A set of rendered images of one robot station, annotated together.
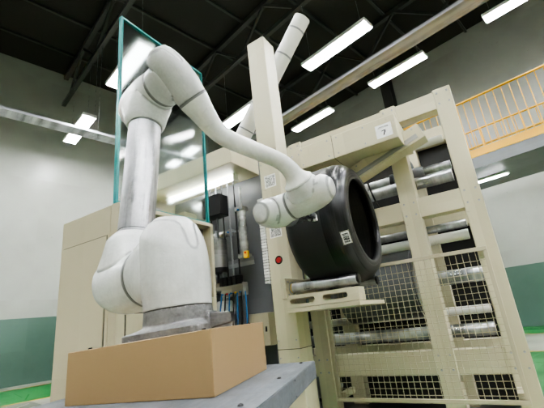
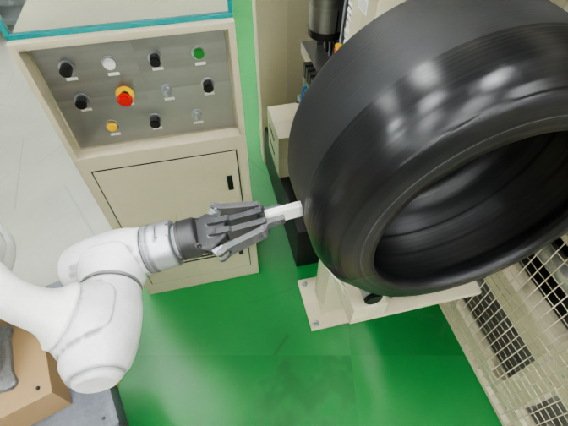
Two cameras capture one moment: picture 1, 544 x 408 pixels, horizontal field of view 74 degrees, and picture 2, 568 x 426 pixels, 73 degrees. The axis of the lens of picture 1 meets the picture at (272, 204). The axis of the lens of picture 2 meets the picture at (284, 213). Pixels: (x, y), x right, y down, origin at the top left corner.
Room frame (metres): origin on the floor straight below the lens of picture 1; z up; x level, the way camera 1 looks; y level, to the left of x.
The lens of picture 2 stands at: (1.19, -0.50, 1.73)
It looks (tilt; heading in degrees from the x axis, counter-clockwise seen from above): 51 degrees down; 46
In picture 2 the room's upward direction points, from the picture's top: straight up
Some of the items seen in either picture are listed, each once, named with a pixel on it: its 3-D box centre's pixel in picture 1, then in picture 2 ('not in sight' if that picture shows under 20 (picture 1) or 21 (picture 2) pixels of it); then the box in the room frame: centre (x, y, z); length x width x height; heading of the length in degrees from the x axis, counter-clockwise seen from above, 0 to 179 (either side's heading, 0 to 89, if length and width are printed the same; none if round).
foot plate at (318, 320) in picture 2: not in sight; (330, 298); (1.95, -0.04, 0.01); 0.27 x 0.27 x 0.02; 59
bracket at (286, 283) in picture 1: (303, 289); not in sight; (1.92, -0.11, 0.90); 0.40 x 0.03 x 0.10; 149
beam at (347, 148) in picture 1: (351, 150); not in sight; (2.03, -0.53, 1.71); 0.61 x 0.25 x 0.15; 59
